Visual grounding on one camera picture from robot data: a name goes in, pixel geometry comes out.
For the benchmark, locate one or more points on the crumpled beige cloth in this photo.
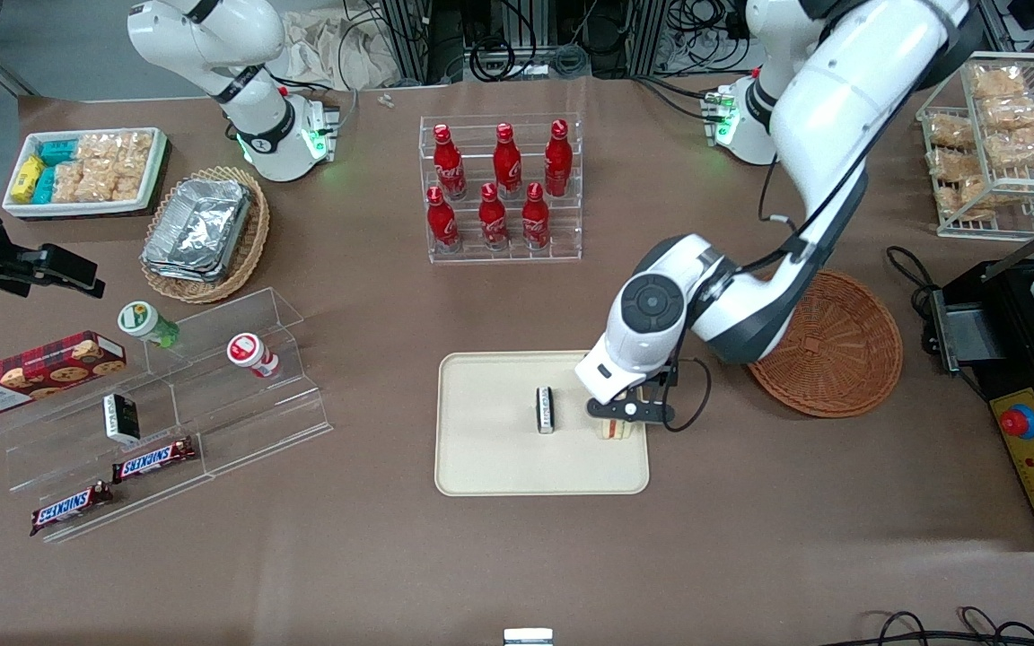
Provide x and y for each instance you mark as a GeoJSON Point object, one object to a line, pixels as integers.
{"type": "Point", "coordinates": [328, 49]}

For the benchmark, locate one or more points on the small black carton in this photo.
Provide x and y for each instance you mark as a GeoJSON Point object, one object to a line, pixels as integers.
{"type": "Point", "coordinates": [122, 418]}

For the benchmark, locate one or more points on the fried snack bag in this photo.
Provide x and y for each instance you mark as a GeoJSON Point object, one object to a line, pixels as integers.
{"type": "Point", "coordinates": [955, 164]}
{"type": "Point", "coordinates": [1024, 146]}
{"type": "Point", "coordinates": [950, 132]}
{"type": "Point", "coordinates": [997, 82]}
{"type": "Point", "coordinates": [984, 190]}
{"type": "Point", "coordinates": [1012, 113]}

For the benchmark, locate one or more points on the white rectangular snack tray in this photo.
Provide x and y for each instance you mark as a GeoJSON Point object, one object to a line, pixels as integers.
{"type": "Point", "coordinates": [23, 212]}

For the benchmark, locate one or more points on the red tartan cookie box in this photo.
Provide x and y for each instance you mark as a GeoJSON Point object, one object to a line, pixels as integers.
{"type": "Point", "coordinates": [32, 372]}

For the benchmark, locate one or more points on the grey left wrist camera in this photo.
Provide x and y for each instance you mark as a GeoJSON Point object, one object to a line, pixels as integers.
{"type": "Point", "coordinates": [629, 411]}

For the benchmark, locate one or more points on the oval light wicker basket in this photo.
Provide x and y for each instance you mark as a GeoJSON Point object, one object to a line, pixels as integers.
{"type": "Point", "coordinates": [248, 251]}

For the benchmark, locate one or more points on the beige plastic tray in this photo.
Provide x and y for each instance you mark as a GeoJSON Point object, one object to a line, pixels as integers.
{"type": "Point", "coordinates": [499, 458]}

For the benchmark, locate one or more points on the clear rice cracker bag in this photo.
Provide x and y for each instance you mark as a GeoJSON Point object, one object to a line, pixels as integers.
{"type": "Point", "coordinates": [127, 185]}
{"type": "Point", "coordinates": [135, 149]}
{"type": "Point", "coordinates": [82, 184]}
{"type": "Point", "coordinates": [97, 149]}

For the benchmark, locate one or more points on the clear acrylic step shelf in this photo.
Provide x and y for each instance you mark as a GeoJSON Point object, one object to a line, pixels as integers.
{"type": "Point", "coordinates": [248, 431]}

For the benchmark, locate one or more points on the red emergency stop button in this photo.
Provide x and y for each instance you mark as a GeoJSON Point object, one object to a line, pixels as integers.
{"type": "Point", "coordinates": [1019, 422]}

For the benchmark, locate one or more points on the snickers chocolate bar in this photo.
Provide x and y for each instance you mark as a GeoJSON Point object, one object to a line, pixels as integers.
{"type": "Point", "coordinates": [70, 508]}
{"type": "Point", "coordinates": [153, 460]}

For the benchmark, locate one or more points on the green lid drink bottle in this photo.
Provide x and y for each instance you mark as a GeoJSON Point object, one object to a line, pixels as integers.
{"type": "Point", "coordinates": [142, 320]}

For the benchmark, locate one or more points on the triangular white bread sandwich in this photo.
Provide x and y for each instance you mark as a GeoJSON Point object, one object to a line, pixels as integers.
{"type": "Point", "coordinates": [612, 432]}

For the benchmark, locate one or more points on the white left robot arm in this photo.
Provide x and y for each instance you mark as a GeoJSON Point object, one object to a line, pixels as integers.
{"type": "Point", "coordinates": [840, 108]}

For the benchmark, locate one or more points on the clear acrylic bottle rack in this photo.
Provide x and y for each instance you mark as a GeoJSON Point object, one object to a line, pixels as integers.
{"type": "Point", "coordinates": [517, 256]}

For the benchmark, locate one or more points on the small black silver packet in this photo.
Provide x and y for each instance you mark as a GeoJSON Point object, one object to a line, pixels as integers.
{"type": "Point", "coordinates": [546, 411]}

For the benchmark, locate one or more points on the round brown wicker basket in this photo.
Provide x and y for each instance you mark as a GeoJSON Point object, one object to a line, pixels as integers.
{"type": "Point", "coordinates": [849, 359]}

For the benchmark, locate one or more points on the yellow snack packet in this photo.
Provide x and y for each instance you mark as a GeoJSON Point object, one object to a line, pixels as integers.
{"type": "Point", "coordinates": [28, 179]}

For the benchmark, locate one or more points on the red cola bottle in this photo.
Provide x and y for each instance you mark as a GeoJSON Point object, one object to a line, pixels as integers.
{"type": "Point", "coordinates": [535, 218]}
{"type": "Point", "coordinates": [448, 166]}
{"type": "Point", "coordinates": [506, 161]}
{"type": "Point", "coordinates": [493, 220]}
{"type": "Point", "coordinates": [558, 160]}
{"type": "Point", "coordinates": [442, 222]}

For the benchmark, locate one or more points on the stack of foil trays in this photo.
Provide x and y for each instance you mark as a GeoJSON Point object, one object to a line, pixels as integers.
{"type": "Point", "coordinates": [198, 224]}

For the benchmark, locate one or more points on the small white silver device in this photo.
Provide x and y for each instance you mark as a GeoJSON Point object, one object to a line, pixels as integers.
{"type": "Point", "coordinates": [528, 637]}

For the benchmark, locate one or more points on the teal snack packet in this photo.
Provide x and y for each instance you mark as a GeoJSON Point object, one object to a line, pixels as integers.
{"type": "Point", "coordinates": [59, 151]}
{"type": "Point", "coordinates": [45, 186]}

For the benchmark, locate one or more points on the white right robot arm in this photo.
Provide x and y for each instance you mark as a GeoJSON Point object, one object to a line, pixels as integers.
{"type": "Point", "coordinates": [257, 135]}

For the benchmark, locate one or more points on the black sealing machine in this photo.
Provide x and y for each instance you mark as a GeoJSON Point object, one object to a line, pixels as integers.
{"type": "Point", "coordinates": [993, 359]}

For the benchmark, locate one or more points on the red lid drink bottle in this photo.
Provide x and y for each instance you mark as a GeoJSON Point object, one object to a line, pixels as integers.
{"type": "Point", "coordinates": [248, 352]}

